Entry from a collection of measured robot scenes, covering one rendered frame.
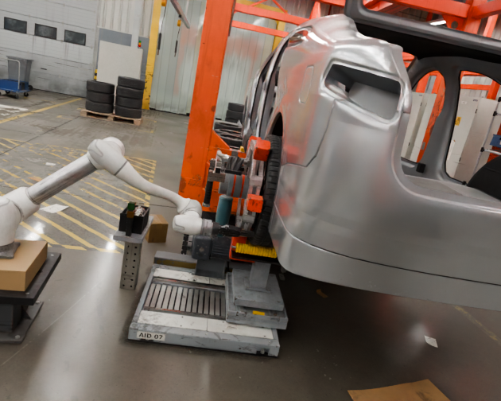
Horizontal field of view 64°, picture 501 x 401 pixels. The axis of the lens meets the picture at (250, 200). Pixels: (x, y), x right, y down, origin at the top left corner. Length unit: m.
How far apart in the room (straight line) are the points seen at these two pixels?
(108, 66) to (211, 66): 10.65
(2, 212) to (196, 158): 1.21
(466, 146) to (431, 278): 5.20
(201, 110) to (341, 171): 1.53
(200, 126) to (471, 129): 4.74
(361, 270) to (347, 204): 0.27
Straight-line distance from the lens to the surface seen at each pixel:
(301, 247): 1.53
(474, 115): 6.69
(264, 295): 2.52
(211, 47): 2.73
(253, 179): 2.08
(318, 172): 1.42
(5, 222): 2.25
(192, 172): 2.79
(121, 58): 13.24
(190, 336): 2.32
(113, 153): 2.09
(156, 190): 2.18
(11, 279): 2.20
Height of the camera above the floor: 1.41
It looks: 15 degrees down
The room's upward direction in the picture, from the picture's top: 11 degrees clockwise
